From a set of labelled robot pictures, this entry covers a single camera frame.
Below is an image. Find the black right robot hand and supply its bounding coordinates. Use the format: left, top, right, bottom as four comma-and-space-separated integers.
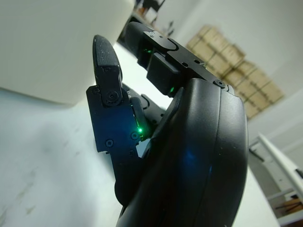
85, 21, 249, 227

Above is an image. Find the cream two-slot toaster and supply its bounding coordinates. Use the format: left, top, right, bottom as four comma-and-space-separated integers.
0, 0, 135, 106

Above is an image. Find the white metal table frame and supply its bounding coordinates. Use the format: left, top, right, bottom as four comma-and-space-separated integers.
248, 133, 303, 213

